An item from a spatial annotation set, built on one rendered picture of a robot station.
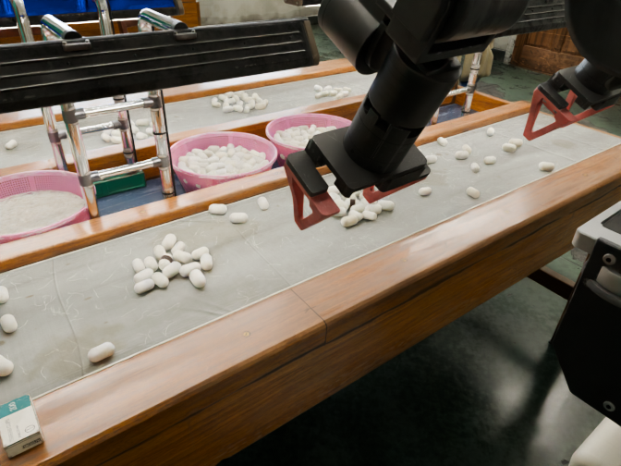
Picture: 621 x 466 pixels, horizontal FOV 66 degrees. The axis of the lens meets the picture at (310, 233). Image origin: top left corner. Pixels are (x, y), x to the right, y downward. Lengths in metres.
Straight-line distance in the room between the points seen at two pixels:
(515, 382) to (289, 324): 1.19
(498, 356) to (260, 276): 1.19
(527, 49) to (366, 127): 5.45
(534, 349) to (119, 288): 1.48
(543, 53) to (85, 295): 5.33
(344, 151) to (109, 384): 0.41
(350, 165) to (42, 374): 0.50
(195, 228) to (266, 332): 0.34
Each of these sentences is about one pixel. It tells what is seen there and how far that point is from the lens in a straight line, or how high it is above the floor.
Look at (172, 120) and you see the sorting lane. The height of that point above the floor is 0.74.
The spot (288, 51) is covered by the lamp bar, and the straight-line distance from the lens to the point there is 0.85.
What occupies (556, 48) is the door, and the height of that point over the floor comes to 0.26.
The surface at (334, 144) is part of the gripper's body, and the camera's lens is 0.44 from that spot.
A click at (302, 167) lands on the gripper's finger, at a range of 0.43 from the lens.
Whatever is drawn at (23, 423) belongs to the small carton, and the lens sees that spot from 0.64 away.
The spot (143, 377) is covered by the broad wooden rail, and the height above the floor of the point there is 0.76.
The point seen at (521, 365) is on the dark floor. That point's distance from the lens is 1.85.
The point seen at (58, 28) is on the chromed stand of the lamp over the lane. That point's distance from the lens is 0.78.
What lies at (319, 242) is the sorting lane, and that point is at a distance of 0.91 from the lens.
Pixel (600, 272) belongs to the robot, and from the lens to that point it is 0.46.
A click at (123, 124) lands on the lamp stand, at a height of 0.84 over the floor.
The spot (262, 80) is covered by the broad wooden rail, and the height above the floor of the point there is 0.76.
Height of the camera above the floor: 1.25
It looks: 33 degrees down
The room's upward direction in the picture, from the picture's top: 2 degrees clockwise
